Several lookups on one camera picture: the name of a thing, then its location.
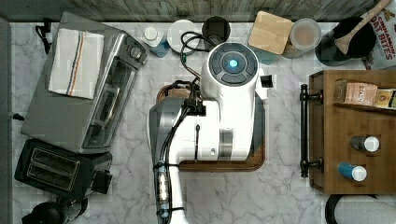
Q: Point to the clear lid jar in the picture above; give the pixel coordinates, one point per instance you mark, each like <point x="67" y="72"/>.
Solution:
<point x="305" y="35"/>

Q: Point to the oat bites bag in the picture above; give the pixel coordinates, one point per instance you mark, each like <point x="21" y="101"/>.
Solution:
<point x="383" y="55"/>

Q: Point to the dark metal drawer handle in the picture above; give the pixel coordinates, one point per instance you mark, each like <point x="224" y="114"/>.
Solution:
<point x="305" y="98"/>

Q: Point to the bamboo lid container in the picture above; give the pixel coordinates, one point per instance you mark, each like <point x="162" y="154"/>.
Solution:
<point x="269" y="36"/>

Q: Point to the yellow tea packet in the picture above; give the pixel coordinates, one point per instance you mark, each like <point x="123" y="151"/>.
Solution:
<point x="385" y="98"/>

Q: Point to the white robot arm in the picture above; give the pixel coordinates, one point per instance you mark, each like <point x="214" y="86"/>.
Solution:
<point x="217" y="122"/>

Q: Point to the black two-slot toaster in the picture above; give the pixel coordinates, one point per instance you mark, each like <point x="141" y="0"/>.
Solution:
<point x="61" y="172"/>

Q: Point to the black round object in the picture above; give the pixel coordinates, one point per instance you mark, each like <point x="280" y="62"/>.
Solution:
<point x="349" y="209"/>

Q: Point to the wooden spoon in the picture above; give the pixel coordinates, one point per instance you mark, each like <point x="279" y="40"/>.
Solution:
<point x="343" y="42"/>

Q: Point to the blue bottle white cap rear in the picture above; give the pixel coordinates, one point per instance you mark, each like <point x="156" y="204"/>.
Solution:
<point x="156" y="41"/>

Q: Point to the black cup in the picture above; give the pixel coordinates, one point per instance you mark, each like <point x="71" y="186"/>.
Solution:
<point x="216" y="29"/>

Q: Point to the striped white dish towel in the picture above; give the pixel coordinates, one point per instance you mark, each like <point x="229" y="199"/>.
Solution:
<point x="76" y="65"/>

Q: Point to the blue bottle white cap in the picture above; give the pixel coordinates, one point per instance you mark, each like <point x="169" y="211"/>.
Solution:
<point x="354" y="172"/>
<point x="156" y="41"/>

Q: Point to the grey bottle white cap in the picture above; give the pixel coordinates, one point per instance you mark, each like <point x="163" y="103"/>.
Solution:
<point x="368" y="143"/>

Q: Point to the black kettle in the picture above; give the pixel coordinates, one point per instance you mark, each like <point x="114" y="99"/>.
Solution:
<point x="59" y="212"/>

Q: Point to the tea box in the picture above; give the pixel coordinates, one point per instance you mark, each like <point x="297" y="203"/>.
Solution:
<point x="352" y="92"/>

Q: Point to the silver toaster oven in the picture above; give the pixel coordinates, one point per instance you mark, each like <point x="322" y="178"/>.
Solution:
<point x="86" y="126"/>

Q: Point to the white round lid jar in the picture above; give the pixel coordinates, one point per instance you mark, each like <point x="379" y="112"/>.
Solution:
<point x="180" y="30"/>

